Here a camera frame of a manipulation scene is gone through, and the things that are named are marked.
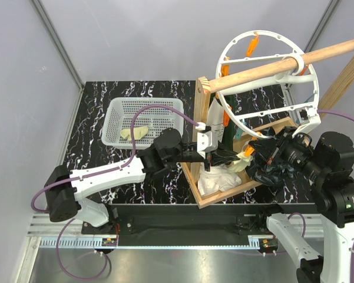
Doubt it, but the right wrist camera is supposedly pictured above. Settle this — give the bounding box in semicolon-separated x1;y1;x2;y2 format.
292;107;321;137

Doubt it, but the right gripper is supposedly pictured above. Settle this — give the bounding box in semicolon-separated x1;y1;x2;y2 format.
250;124;326;180

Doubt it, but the green garment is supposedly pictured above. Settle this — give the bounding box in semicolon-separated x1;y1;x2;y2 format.
222;95;237;150

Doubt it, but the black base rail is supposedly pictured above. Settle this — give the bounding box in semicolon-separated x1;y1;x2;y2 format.
82;204;270;248

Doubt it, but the teal clothespin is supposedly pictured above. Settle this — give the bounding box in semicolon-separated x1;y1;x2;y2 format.
233;126;243;140

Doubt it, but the white round clip hanger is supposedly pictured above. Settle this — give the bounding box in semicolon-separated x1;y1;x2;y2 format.
216;30;319;139

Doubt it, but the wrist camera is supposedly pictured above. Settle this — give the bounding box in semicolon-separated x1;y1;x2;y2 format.
292;107;321;137
197;131;219;153

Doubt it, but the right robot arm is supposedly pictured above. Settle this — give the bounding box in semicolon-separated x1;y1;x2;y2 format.
236;127;354;282

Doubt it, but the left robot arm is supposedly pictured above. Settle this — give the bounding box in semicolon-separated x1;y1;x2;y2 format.
44;128;239;233

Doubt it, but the cream sock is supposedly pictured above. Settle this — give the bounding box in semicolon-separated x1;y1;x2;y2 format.
120;126;149;141
228;152;253;173

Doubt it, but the cream sock in basket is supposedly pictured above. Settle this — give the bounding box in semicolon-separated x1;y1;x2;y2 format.
120;126;149;141

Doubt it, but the white printed t-shirt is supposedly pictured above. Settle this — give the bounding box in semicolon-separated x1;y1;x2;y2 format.
198;98;242;196

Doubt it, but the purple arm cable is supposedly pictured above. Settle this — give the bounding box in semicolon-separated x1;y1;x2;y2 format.
31;104;207;279
288;109;354;283

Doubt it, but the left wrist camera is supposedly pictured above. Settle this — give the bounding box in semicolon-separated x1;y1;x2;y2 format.
197;131;219;153

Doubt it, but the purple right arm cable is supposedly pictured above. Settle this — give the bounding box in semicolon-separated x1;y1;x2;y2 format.
288;109;354;283

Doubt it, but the wooden hanging rack frame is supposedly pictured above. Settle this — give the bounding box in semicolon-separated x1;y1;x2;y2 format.
181;35;354;209

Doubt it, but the orange clothespin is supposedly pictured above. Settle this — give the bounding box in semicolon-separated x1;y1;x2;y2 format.
244;145;254;157
246;32;259;57
220;64;230;77

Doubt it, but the orange clothespin top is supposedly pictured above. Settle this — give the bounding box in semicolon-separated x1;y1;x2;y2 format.
246;32;259;57

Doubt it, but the white perforated plastic basket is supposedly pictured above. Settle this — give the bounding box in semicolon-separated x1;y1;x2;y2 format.
101;97;184;150

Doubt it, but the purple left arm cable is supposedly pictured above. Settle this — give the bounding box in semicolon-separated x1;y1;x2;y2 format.
31;104;207;279

